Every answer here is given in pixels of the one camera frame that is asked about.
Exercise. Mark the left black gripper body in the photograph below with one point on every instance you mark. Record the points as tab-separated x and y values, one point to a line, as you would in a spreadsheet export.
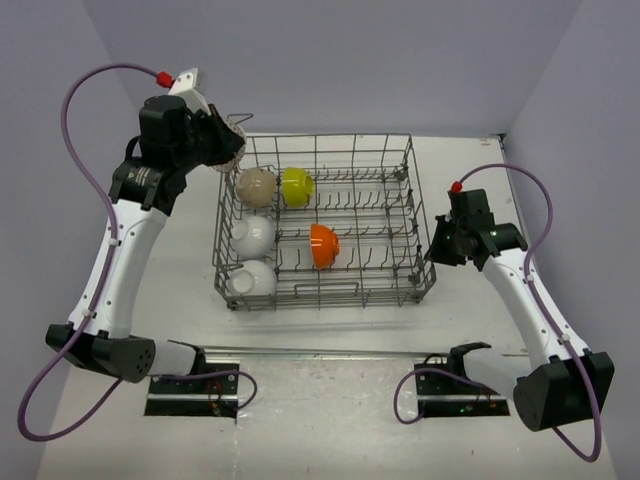
202	130

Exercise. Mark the yellow-green bowl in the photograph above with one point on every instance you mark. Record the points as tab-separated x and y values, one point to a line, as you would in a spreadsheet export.
297	187

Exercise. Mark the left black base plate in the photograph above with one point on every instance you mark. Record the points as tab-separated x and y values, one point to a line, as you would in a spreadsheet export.
211	397

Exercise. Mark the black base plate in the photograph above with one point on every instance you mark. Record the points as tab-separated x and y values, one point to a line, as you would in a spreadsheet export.
211	397
439	396

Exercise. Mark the brown patterned bowl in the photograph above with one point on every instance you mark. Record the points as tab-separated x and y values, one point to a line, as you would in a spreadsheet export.
230	149

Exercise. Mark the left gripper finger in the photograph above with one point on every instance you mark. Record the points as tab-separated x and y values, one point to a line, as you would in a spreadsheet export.
224	120
210	145

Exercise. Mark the white bowl front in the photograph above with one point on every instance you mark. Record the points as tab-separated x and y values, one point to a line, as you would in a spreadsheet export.
253	278

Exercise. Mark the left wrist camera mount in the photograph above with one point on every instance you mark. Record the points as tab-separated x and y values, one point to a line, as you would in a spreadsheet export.
187	86

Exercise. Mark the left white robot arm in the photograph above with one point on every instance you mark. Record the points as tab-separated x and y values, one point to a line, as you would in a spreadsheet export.
98	334

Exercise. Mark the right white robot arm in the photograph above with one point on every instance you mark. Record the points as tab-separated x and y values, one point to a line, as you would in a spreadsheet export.
566	382

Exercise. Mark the orange bowl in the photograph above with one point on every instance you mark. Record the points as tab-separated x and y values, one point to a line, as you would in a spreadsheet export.
325	246

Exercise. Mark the white bowl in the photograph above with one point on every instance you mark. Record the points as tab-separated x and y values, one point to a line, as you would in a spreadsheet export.
253	278
253	237

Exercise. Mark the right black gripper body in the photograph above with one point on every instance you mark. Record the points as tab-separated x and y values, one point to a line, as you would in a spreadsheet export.
461	230

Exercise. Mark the grey wire dish rack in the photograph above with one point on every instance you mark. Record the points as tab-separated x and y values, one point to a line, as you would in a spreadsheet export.
367	190

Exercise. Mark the beige ceramic bowl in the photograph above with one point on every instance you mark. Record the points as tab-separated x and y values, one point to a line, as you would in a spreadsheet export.
255	187

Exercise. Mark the white bowl rear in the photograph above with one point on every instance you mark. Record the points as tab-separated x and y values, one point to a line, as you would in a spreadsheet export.
253	237

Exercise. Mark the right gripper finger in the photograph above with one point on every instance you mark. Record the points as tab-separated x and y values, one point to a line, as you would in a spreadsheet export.
438	249
450	259

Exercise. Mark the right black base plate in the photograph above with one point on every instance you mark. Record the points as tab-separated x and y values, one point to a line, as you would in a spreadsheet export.
439	396

